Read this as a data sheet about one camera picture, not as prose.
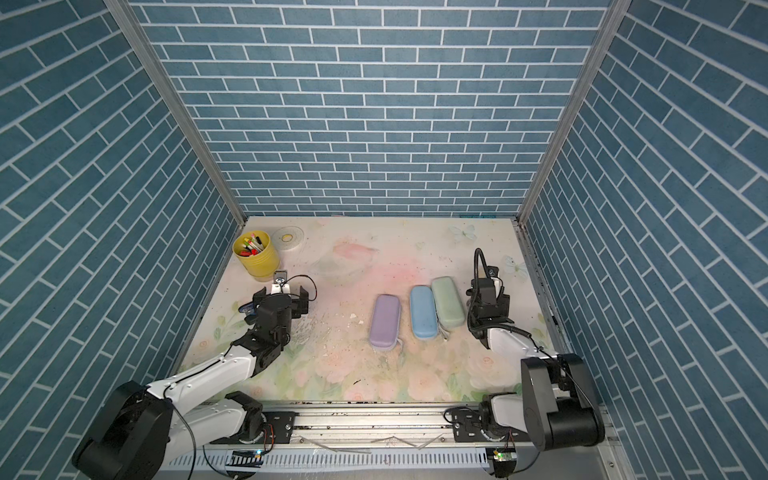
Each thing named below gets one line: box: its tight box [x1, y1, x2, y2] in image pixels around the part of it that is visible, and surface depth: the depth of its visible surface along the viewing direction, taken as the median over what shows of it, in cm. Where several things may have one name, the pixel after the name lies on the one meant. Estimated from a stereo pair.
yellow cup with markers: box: [233, 230, 280, 282], surface depth 97 cm
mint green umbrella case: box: [431, 276, 465, 330], surface depth 95 cm
